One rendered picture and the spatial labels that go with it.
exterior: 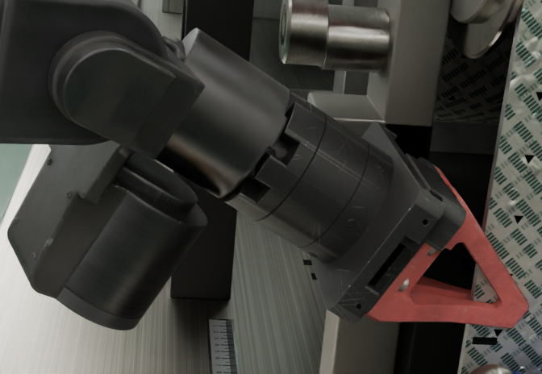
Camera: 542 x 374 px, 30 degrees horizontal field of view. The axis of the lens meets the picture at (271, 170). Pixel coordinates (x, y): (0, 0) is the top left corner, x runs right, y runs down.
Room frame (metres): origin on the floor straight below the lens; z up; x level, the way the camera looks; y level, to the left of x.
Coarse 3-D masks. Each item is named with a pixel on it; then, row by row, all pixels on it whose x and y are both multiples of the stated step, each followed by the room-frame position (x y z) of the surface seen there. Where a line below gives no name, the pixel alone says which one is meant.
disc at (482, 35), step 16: (496, 0) 0.45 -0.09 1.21; (512, 0) 0.43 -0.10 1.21; (448, 16) 0.52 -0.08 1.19; (496, 16) 0.45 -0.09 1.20; (512, 16) 0.44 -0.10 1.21; (448, 32) 0.52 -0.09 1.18; (464, 32) 0.49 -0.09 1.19; (480, 32) 0.47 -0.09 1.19; (496, 32) 0.45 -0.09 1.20; (464, 48) 0.49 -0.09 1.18; (480, 48) 0.47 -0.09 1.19
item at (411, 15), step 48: (384, 0) 0.53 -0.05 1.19; (432, 0) 0.50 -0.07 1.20; (336, 48) 0.51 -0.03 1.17; (384, 48) 0.51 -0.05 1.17; (432, 48) 0.50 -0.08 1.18; (336, 96) 0.54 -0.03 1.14; (384, 96) 0.51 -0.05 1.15; (432, 96) 0.50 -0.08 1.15; (336, 336) 0.51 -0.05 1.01; (384, 336) 0.51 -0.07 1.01
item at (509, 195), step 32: (512, 64) 0.43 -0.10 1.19; (512, 96) 0.43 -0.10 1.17; (512, 128) 0.43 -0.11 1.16; (512, 160) 0.43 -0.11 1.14; (512, 192) 0.43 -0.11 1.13; (512, 224) 0.44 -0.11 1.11; (512, 256) 0.44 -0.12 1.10; (480, 288) 0.43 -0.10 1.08; (480, 352) 0.43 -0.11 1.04; (512, 352) 0.44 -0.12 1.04
